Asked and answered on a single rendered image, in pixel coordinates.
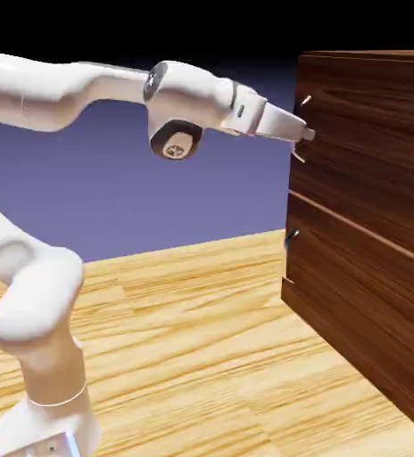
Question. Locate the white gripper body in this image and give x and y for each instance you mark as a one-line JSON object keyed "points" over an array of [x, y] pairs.
{"points": [[280, 125]]}

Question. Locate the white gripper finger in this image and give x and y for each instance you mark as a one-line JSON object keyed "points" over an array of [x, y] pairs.
{"points": [[308, 134]]}

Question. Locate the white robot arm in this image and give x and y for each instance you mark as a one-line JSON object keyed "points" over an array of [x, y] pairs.
{"points": [[178, 96]]}

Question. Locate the dark wood cabinet door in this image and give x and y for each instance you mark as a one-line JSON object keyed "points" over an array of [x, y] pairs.
{"points": [[353, 303], [364, 142]]}

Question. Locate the dark wood cabinet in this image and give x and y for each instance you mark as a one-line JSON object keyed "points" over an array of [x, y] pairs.
{"points": [[371, 357]]}

